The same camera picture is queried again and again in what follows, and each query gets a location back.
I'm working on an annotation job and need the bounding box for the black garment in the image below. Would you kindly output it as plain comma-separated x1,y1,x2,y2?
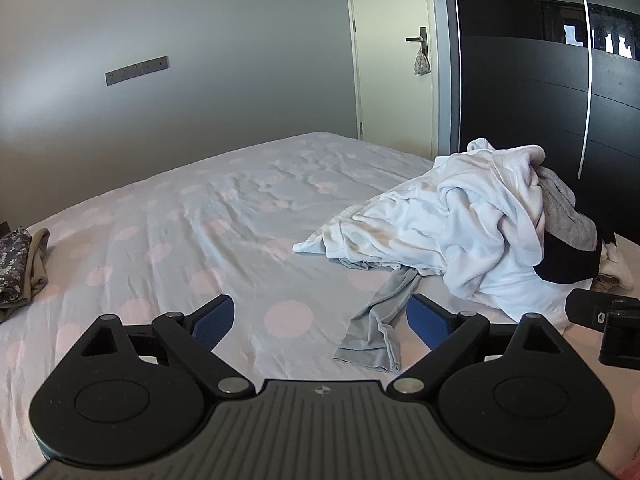
534,232,602,284

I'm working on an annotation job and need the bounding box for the grey door frame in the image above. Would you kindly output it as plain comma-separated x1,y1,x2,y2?
433,0,462,155

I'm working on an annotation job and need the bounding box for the metal door handle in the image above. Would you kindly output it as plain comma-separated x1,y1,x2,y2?
405,26,428,58

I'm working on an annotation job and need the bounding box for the light blue garment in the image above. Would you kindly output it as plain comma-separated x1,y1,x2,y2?
333,268,421,373

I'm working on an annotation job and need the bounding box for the beige folded garment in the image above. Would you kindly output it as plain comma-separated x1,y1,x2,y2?
1,228,50,323

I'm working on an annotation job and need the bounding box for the cream door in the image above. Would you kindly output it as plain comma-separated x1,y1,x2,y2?
349,0,438,158

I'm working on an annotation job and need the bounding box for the black wardrobe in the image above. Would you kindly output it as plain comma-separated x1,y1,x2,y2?
457,0,639,240

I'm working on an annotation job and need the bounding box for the dark floral folded garment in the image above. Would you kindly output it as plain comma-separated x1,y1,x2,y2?
0,229,32,307

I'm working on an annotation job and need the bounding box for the polka dot bed sheet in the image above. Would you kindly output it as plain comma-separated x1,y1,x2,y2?
0,130,640,480

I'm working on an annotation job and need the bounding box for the small hanging fabric pouch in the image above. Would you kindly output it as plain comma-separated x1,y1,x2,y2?
413,50,431,76

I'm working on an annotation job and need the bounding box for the white garment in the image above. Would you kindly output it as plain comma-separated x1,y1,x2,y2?
292,179,572,323

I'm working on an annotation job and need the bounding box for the grey knit garment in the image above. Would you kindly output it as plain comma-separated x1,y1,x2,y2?
536,166,598,252

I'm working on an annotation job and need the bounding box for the cream long sleeve shirt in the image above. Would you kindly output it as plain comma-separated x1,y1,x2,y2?
433,139,547,320

